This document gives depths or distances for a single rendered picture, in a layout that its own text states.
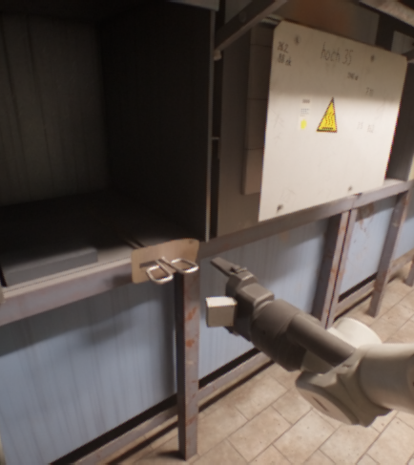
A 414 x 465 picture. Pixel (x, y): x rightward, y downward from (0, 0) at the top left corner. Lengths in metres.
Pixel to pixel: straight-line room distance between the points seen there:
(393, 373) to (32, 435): 0.84
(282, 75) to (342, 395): 0.57
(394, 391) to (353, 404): 0.07
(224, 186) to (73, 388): 0.63
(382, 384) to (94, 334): 0.66
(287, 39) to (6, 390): 0.94
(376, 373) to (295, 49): 0.60
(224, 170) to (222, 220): 0.13
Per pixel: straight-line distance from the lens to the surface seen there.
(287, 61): 0.72
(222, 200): 0.81
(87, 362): 0.89
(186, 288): 0.84
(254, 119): 0.82
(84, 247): 0.74
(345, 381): 0.40
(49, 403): 0.94
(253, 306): 0.51
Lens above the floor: 1.18
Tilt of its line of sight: 23 degrees down
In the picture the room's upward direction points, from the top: 1 degrees clockwise
